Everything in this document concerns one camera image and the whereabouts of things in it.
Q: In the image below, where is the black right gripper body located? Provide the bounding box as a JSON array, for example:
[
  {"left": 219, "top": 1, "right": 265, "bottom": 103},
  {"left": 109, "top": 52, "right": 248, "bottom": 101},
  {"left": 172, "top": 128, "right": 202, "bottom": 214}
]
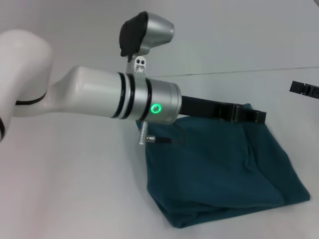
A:
[{"left": 301, "top": 84, "right": 319, "bottom": 100}]

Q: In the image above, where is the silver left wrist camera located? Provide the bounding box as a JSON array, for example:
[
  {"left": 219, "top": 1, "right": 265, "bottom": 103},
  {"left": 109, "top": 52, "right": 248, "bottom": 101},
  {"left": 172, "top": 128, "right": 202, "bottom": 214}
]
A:
[{"left": 119, "top": 11, "right": 175, "bottom": 75}]

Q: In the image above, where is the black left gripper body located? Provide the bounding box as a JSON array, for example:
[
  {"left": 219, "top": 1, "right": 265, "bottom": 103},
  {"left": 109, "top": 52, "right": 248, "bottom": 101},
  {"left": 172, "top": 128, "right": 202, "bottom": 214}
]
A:
[{"left": 178, "top": 95, "right": 240, "bottom": 122}]

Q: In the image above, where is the teal FREE print T-shirt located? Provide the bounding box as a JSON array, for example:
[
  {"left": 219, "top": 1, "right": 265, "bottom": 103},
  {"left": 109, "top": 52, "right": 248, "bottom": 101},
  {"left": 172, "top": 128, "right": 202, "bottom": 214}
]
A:
[{"left": 136, "top": 103, "right": 311, "bottom": 229}]

